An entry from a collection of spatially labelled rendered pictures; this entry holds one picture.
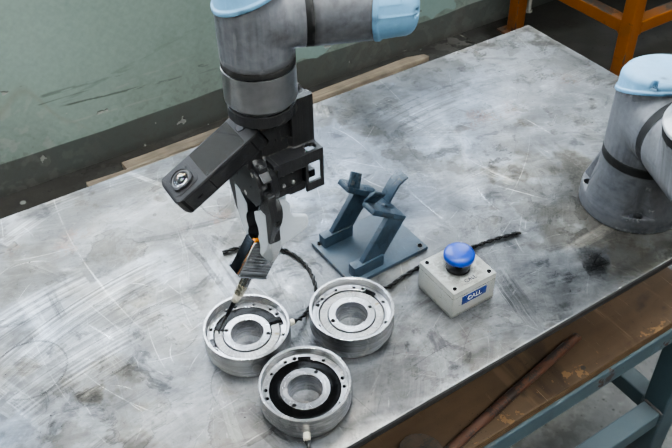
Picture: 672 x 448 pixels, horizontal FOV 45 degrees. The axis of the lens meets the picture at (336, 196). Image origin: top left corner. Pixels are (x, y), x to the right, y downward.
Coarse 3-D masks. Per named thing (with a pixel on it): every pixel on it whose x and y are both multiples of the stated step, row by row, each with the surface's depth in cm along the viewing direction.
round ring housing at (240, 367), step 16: (224, 304) 102; (240, 304) 103; (256, 304) 103; (272, 304) 102; (208, 320) 100; (240, 320) 101; (256, 320) 101; (288, 320) 99; (208, 336) 99; (224, 336) 99; (240, 336) 102; (288, 336) 98; (208, 352) 97; (272, 352) 96; (224, 368) 96; (240, 368) 96; (256, 368) 96
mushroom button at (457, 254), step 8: (448, 248) 104; (456, 248) 104; (464, 248) 104; (472, 248) 104; (448, 256) 103; (456, 256) 103; (464, 256) 102; (472, 256) 103; (456, 264) 102; (464, 264) 102
